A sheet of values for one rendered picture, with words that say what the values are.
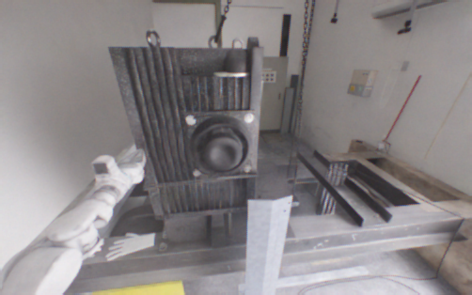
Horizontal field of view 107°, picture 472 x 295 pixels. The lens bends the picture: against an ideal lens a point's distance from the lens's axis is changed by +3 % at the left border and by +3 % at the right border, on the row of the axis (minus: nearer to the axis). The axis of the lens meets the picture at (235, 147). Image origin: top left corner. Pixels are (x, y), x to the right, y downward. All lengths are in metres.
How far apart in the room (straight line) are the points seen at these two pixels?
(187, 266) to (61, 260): 0.97
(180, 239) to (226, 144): 0.66
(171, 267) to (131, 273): 0.24
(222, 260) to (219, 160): 0.80
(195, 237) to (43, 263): 0.76
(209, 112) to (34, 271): 0.54
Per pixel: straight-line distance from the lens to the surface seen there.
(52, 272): 0.44
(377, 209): 1.53
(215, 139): 0.62
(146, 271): 1.40
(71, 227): 0.47
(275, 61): 3.94
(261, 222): 0.83
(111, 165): 0.56
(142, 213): 1.44
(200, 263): 1.33
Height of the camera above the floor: 1.56
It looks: 26 degrees down
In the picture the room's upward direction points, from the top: straight up
